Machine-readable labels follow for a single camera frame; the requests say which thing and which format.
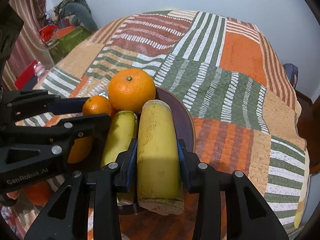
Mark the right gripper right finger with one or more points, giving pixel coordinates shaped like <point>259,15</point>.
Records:
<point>248,215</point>

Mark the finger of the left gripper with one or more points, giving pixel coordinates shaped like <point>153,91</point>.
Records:
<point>83,126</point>
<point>70,104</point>

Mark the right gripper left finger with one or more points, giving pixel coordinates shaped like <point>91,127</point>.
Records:
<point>65,216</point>

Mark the small mandarin orange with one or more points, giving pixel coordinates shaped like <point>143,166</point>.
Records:
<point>97,105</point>

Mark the thick yellow sugarcane piece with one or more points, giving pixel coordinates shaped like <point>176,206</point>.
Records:
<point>159,186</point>

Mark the large orange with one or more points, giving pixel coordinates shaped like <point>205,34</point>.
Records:
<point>130,89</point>
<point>80,150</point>

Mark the person's right hand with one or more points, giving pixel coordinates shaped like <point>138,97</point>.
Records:
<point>39,194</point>

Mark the pink toy figure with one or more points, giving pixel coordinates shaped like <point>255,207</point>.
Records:
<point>40,70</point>

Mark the red and black box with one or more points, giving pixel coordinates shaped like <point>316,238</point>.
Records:
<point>28,73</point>

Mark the green storage box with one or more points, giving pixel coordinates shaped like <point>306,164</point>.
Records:
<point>60,48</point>

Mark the striped patchwork bed cover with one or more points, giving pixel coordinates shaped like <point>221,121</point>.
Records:
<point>228,77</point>

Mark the grey green plush cushion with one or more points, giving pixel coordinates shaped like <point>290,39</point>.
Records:
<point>78,9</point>

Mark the blue chair back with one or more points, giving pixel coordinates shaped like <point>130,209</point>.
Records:
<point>292,73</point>

